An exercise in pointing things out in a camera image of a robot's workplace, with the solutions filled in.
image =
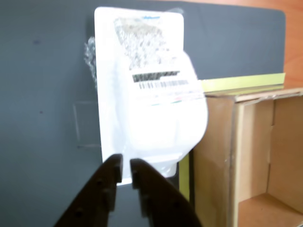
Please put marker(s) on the brown cardboard box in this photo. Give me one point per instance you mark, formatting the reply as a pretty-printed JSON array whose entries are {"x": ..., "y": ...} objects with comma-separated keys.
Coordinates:
[{"x": 255, "y": 153}]

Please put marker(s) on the white packaged sandwich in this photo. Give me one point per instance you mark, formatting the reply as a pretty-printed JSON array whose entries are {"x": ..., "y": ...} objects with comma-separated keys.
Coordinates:
[{"x": 146, "y": 118}]

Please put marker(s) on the dark gray mat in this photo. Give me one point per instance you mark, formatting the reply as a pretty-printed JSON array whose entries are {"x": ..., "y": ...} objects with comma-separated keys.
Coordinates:
[{"x": 47, "y": 82}]

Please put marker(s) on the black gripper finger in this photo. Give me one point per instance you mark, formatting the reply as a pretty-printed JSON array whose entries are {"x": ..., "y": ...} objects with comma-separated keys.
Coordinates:
[
  {"x": 94, "y": 196},
  {"x": 163, "y": 201}
]

